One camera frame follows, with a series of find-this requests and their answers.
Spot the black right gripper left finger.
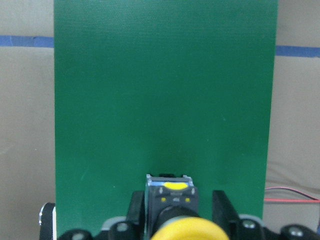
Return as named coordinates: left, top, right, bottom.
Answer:
left=126, top=190, right=145, bottom=225

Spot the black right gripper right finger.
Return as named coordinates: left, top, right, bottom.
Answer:
left=212, top=190, right=240, bottom=230

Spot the yellow push button switch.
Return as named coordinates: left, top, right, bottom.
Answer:
left=144, top=174, right=230, bottom=240

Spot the green conveyor belt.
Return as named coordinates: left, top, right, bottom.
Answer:
left=54, top=0, right=278, bottom=235

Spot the brown paper table cover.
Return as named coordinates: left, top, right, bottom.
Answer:
left=0, top=0, right=320, bottom=240

